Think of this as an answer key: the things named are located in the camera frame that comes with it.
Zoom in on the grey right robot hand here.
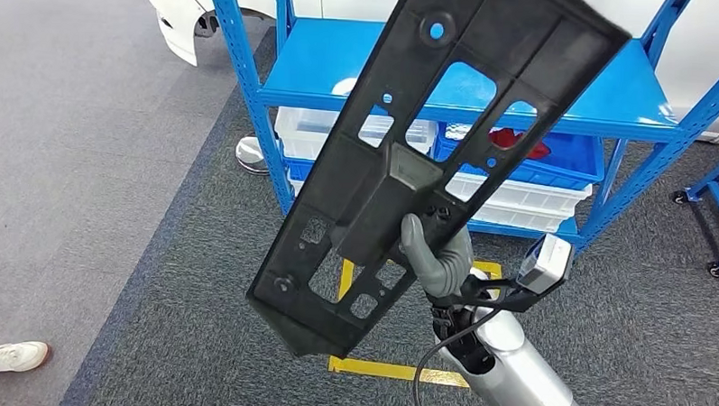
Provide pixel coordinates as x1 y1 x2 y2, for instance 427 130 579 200
398 214 476 300

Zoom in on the black plastic panel part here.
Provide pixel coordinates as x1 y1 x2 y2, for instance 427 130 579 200
244 0 634 370

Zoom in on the blue metal shelf rack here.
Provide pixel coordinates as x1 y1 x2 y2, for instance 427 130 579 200
198 0 719 260

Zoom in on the yellow floor tape square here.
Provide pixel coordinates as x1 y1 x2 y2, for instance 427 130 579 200
327 255 505 391

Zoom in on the red item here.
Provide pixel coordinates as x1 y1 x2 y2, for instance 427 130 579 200
487 126 552 161

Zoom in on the blue plastic bin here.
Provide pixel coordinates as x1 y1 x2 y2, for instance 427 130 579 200
431 121 608 193

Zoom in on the white car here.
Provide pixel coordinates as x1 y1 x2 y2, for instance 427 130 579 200
137 0 719 145

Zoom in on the person's foot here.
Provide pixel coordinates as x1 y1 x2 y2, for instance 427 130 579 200
0 339 52 383

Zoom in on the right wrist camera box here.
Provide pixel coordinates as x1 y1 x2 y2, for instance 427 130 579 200
516 232 575 297

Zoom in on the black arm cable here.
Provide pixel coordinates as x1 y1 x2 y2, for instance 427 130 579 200
412 299 507 406

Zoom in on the stanchion post with chrome base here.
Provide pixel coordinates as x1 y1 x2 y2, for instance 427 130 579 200
234 135 272 178

